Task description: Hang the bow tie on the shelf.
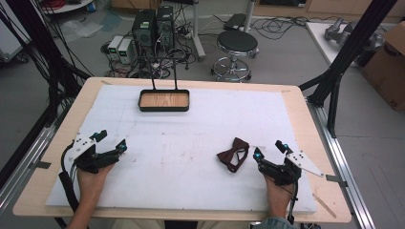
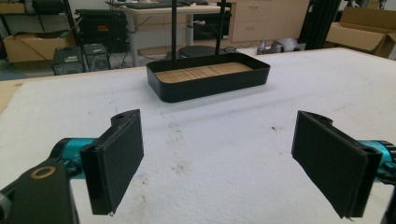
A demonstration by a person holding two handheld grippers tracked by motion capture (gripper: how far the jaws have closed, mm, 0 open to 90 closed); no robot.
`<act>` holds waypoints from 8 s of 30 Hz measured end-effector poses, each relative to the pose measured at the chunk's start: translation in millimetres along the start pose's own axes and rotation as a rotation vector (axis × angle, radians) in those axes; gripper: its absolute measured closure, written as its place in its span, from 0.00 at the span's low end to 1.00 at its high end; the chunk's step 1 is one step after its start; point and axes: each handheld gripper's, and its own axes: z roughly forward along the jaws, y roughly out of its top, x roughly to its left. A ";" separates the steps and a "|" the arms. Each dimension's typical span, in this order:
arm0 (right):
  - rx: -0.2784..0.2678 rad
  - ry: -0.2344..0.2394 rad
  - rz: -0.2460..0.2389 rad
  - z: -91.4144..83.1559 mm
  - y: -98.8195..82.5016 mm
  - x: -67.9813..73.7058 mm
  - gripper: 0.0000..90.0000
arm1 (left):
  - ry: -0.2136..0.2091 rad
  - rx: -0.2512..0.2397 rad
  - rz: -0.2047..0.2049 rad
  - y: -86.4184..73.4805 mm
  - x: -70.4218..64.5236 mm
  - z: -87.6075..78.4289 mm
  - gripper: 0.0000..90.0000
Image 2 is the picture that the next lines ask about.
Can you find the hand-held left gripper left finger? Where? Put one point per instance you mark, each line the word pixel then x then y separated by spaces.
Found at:
pixel 120 161

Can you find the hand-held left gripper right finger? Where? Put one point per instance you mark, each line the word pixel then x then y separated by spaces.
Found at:
pixel 330 155

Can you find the white foam mat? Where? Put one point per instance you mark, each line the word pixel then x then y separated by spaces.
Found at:
pixel 218 161

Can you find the grey computer case with fan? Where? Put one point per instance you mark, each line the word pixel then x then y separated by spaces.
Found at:
pixel 96 57

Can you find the black tray with wooden bottom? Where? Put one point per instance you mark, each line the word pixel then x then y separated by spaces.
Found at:
pixel 205 87

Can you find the black computer case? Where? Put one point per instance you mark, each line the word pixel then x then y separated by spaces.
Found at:
pixel 67 60

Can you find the grey device on floor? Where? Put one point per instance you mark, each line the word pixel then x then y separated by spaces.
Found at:
pixel 280 45

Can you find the large open cardboard box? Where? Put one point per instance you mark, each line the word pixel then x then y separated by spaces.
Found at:
pixel 361 31

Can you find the black equipment case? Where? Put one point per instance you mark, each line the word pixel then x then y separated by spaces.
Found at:
pixel 102 29

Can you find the round black stand base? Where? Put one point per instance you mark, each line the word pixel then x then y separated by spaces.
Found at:
pixel 199 50

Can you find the black stand pole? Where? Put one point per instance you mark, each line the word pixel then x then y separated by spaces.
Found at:
pixel 221 28
pixel 174 28

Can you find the light wooden drawer cabinet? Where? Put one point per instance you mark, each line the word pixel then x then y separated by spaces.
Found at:
pixel 264 18

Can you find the beige desk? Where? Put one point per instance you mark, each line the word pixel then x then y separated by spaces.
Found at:
pixel 149 12

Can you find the black keyboard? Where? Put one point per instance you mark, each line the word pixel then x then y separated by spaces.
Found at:
pixel 146 5

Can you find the black box under desk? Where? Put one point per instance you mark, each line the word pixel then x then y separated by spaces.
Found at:
pixel 208 26

